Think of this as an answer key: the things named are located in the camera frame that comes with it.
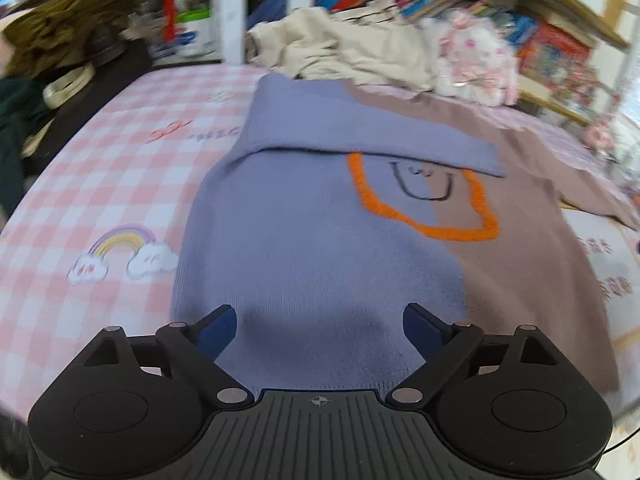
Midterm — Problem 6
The red boxed book set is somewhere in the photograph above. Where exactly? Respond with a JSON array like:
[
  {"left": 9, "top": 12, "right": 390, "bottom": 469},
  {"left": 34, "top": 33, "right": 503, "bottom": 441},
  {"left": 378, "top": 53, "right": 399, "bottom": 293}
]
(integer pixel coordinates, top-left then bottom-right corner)
[{"left": 517, "top": 22, "right": 593, "bottom": 92}]

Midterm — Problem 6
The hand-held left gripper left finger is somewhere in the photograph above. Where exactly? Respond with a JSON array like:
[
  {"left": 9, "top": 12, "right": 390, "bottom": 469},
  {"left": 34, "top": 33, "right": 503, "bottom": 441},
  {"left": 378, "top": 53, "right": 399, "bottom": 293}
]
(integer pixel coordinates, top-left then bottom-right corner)
[{"left": 81, "top": 304, "right": 252, "bottom": 409}]

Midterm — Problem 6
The black bag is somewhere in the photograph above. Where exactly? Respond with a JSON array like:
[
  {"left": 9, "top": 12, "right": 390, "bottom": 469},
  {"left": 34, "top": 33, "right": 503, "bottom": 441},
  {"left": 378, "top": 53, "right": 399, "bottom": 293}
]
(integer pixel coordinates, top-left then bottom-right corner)
[{"left": 20, "top": 40, "right": 154, "bottom": 161}]

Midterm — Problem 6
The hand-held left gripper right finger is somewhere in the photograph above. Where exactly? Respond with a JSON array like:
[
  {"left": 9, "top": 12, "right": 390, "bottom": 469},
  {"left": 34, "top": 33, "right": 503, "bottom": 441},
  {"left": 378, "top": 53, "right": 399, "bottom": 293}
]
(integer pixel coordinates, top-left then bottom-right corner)
[{"left": 385, "top": 302, "right": 560, "bottom": 408}]

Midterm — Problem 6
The beige strap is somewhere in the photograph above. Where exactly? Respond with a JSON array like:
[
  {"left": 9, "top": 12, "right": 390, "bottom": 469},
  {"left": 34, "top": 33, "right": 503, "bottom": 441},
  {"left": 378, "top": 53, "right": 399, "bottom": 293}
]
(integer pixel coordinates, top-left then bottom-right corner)
[{"left": 22, "top": 62, "right": 94, "bottom": 156}]

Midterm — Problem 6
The purple and brown sweater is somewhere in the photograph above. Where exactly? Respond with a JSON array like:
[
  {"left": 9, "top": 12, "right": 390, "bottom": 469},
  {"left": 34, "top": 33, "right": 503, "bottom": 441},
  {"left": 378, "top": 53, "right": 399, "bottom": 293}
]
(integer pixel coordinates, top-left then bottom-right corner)
[{"left": 170, "top": 72, "right": 640, "bottom": 397}]

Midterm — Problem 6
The red bottle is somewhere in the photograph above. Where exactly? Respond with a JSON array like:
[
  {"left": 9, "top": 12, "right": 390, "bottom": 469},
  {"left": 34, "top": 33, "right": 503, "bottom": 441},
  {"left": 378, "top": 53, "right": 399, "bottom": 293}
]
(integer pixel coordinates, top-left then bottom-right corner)
[{"left": 161, "top": 0, "right": 180, "bottom": 44}]

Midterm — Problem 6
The olive cloth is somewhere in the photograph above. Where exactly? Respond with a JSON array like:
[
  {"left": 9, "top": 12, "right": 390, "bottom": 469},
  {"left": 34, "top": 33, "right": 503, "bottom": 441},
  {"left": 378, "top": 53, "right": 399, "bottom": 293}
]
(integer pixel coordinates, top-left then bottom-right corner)
[{"left": 2, "top": 0, "right": 144, "bottom": 79}]

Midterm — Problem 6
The white pink plush bunny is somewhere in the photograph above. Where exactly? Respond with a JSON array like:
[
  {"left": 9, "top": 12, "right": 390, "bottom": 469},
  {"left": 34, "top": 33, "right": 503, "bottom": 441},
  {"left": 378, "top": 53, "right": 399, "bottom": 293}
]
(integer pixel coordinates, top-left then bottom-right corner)
[{"left": 420, "top": 10, "right": 521, "bottom": 108}]

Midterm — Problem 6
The dark green cloth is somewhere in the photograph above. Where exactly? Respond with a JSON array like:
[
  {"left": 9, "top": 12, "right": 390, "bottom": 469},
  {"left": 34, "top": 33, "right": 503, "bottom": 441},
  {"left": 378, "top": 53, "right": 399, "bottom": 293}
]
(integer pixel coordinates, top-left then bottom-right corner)
[{"left": 0, "top": 77, "right": 52, "bottom": 217}]

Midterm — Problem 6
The small pink plush toy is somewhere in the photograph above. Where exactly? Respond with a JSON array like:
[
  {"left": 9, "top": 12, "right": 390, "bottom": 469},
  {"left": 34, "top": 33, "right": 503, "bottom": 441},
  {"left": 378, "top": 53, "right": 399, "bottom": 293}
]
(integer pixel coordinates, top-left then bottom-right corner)
[{"left": 585, "top": 116, "right": 617, "bottom": 152}]

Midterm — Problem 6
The beige garment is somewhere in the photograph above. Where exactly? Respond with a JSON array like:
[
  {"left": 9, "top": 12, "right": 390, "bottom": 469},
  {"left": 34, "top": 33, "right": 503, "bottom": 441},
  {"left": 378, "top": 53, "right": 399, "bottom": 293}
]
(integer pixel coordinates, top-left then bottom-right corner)
[{"left": 247, "top": 7, "right": 436, "bottom": 93}]

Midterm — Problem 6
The white canister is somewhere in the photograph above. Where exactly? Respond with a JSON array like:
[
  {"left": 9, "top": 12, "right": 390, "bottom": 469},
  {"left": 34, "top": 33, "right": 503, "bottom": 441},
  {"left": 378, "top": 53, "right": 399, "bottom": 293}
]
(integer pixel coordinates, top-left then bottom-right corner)
[{"left": 177, "top": 10, "right": 221, "bottom": 57}]

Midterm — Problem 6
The white wooden bookshelf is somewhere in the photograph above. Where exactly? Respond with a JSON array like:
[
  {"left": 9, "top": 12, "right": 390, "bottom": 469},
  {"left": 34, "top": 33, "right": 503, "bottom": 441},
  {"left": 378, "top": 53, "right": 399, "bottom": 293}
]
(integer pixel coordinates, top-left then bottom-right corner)
[{"left": 70, "top": 0, "right": 636, "bottom": 127}]

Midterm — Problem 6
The pink checked table mat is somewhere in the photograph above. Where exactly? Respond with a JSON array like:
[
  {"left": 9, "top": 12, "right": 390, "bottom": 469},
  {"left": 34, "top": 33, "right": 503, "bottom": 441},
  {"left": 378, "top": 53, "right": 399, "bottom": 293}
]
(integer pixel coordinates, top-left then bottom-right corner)
[{"left": 0, "top": 62, "right": 640, "bottom": 433}]

